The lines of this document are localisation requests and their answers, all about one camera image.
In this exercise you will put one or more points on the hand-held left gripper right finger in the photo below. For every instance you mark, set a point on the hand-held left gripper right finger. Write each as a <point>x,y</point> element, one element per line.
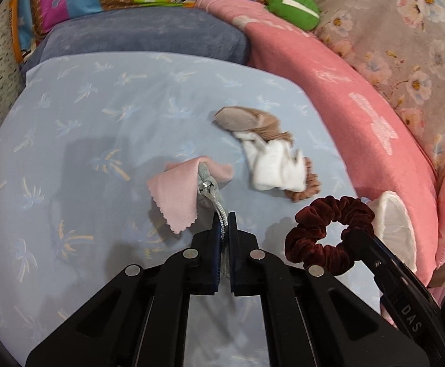
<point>234,260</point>

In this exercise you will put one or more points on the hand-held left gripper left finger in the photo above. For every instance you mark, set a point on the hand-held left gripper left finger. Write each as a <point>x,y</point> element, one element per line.
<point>218,260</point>

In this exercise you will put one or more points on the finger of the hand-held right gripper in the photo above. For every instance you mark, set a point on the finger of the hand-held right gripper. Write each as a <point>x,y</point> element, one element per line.
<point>383,252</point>

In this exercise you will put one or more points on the dark red velvet scrunchie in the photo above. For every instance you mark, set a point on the dark red velvet scrunchie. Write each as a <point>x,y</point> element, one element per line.
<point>310,252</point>

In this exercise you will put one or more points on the pink zigzag edge cloth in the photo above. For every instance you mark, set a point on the pink zigzag edge cloth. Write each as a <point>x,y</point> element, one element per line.
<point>176,195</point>

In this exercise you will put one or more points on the brown scrunchie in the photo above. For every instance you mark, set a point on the brown scrunchie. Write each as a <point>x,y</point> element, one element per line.
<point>303,195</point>

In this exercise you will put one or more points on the beige stocking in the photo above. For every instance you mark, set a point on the beige stocking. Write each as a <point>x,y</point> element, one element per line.
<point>241,118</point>

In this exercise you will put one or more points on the light blue palm print cloth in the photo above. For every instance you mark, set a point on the light blue palm print cloth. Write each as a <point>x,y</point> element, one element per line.
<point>92,141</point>

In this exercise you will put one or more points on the pink fleece blanket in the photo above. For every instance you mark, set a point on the pink fleece blanket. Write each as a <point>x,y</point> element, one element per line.
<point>322,65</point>

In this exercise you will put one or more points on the grey floral cloth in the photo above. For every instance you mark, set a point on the grey floral cloth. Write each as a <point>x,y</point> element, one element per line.
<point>398,46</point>

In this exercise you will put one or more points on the blue-grey cushion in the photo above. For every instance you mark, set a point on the blue-grey cushion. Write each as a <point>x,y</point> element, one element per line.
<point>149,34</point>

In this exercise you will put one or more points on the green round cushion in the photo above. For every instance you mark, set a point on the green round cushion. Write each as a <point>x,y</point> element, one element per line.
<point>291,11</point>

